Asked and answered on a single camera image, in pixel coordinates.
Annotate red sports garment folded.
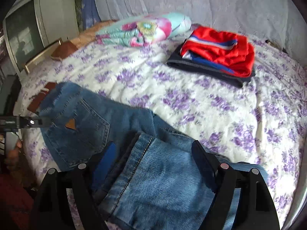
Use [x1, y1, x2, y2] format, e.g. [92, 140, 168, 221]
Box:
[180, 26, 254, 78]

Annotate brown pillow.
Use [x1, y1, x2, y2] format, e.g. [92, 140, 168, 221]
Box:
[50, 40, 78, 61]

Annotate blue denim jeans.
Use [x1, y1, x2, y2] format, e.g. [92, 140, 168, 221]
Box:
[35, 81, 269, 230]

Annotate red clothing of person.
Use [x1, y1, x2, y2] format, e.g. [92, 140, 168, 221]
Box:
[1, 174, 33, 229]

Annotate purple floral bed sheet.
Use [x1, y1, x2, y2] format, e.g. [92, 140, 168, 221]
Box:
[15, 33, 306, 227]

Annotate white lace headboard cover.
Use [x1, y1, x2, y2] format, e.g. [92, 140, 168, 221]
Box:
[95, 0, 306, 65]

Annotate person's left hand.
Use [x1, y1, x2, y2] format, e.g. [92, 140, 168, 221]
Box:
[5, 140, 22, 171]

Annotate blue patterned cushion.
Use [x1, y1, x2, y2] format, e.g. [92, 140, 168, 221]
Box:
[81, 0, 101, 30]

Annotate floral turquoise pink folded quilt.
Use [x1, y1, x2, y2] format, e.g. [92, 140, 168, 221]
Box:
[95, 12, 191, 47]

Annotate dark navy folded garment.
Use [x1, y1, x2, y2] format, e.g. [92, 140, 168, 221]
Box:
[166, 44, 256, 88]

